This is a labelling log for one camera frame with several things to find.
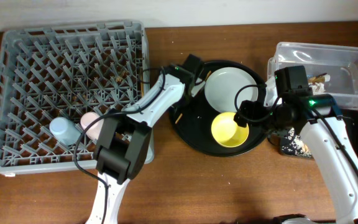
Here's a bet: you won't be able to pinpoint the yellow bowl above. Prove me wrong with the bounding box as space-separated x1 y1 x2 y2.
211 112 249 148

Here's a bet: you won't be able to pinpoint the white plate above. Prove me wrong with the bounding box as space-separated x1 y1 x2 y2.
204 67 257 113

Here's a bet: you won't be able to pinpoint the wooden chopstick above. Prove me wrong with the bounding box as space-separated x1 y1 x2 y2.
175 113 183 124
204 71 212 82

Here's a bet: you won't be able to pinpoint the pink cup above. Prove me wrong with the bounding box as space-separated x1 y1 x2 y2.
80 111 105 141

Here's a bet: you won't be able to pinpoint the light blue cup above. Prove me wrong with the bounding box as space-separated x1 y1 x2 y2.
49 117 81 146

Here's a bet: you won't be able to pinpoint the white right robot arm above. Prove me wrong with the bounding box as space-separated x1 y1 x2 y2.
234 65 358 223

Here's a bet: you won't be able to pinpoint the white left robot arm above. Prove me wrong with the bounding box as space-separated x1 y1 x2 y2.
79 54 204 223

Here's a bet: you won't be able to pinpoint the grey plastic dishwasher rack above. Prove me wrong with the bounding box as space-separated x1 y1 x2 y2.
0 21 150 177

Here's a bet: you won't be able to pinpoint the round black tray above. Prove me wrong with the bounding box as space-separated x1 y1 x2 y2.
168 60 266 157

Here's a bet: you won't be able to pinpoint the food scraps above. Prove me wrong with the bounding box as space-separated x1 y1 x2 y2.
283 128 313 158

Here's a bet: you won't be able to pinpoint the clear plastic bin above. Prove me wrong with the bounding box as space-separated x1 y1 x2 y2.
267 42 358 110

